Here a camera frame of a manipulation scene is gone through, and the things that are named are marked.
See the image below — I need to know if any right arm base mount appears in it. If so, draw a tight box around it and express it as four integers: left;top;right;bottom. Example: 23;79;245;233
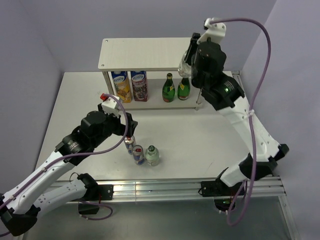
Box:
198;180;242;212

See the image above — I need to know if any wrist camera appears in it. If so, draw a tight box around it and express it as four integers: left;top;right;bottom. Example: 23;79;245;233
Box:
100;93;122;118
197;18;227;45

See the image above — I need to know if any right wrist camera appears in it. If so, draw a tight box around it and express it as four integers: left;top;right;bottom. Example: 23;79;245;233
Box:
197;18;227;45

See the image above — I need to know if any red grape juice carton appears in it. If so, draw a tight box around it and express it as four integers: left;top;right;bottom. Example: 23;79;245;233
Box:
130;71;149;102

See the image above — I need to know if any clear bottle green cap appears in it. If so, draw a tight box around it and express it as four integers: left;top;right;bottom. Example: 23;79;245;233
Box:
145;145;160;167
178;51;192;79

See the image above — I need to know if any green glass bottle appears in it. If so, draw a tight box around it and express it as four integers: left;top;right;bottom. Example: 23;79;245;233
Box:
162;73;176;103
177;78;191;101

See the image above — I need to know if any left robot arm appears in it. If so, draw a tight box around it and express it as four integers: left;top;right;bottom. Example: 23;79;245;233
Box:
0;104;138;236

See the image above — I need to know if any silver blue energy can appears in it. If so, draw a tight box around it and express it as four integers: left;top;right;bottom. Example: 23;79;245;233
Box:
132;145;145;165
123;136;136;155

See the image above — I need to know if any purple cable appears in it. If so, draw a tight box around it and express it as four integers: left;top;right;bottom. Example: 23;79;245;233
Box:
0;93;129;221
209;18;272;227

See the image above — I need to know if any aluminium rail frame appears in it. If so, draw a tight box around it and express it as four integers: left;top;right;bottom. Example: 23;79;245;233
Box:
53;70;301;240

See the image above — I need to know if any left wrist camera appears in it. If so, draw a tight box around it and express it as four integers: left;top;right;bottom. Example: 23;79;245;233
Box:
100;93;122;118

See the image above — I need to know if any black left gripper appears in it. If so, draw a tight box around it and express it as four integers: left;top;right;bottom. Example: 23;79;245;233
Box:
91;103;137;148

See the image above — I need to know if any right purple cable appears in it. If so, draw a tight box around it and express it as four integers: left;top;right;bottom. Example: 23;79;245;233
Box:
209;18;272;227

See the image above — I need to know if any pineapple juice carton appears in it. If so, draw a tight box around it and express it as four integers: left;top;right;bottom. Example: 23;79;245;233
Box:
111;71;132;103

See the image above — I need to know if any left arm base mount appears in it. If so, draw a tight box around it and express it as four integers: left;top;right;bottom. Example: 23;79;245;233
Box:
77;184;114;221

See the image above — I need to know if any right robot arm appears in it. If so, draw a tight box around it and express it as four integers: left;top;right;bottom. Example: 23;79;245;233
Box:
184;33;289;195

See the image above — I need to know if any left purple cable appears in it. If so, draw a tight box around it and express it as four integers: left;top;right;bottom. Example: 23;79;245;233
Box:
0;93;129;221

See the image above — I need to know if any white two-tier shelf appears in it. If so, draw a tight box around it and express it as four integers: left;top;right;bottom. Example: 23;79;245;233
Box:
98;37;203;111

